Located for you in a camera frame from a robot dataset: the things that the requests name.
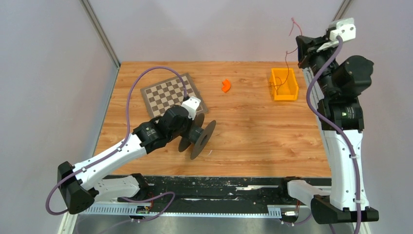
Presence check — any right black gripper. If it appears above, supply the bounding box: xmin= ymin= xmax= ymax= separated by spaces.
xmin=296 ymin=35 xmax=340 ymax=97

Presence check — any orange curved plastic piece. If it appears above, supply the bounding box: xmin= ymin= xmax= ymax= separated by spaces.
xmin=221 ymin=79 xmax=231 ymax=93

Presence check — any right aluminium frame post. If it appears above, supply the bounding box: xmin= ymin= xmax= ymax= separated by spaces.
xmin=332 ymin=0 xmax=353 ymax=21

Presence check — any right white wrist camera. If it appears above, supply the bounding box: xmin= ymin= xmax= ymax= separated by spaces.
xmin=317 ymin=18 xmax=356 ymax=52

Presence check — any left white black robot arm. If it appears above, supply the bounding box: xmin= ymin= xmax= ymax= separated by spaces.
xmin=53 ymin=105 xmax=209 ymax=215

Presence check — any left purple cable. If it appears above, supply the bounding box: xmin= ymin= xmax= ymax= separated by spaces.
xmin=45 ymin=66 xmax=189 ymax=216

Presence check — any wooden chessboard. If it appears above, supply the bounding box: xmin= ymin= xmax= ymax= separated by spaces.
xmin=140 ymin=73 xmax=208 ymax=118

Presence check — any left aluminium frame post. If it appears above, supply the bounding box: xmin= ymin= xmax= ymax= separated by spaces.
xmin=79 ymin=0 xmax=121 ymax=70

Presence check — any orange plastic bin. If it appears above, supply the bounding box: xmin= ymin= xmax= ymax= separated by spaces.
xmin=269 ymin=68 xmax=299 ymax=101

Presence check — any dark grey cable spool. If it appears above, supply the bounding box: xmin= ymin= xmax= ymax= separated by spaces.
xmin=178 ymin=113 xmax=216 ymax=160

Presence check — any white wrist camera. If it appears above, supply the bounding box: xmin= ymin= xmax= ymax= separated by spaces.
xmin=181 ymin=96 xmax=201 ymax=120
xmin=317 ymin=18 xmax=356 ymax=52

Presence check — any aluminium frame post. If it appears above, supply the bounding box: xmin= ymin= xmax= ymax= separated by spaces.
xmin=332 ymin=0 xmax=353 ymax=21
xmin=79 ymin=0 xmax=121 ymax=70

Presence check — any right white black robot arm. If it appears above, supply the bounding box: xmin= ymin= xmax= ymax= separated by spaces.
xmin=278 ymin=36 xmax=379 ymax=224

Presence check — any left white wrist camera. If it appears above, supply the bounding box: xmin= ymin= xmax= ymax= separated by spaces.
xmin=181 ymin=96 xmax=201 ymax=120

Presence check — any red thin wire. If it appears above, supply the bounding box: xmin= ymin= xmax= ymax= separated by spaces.
xmin=271 ymin=18 xmax=303 ymax=97

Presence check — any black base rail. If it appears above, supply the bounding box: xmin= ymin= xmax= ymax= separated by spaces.
xmin=72 ymin=174 xmax=333 ymax=218

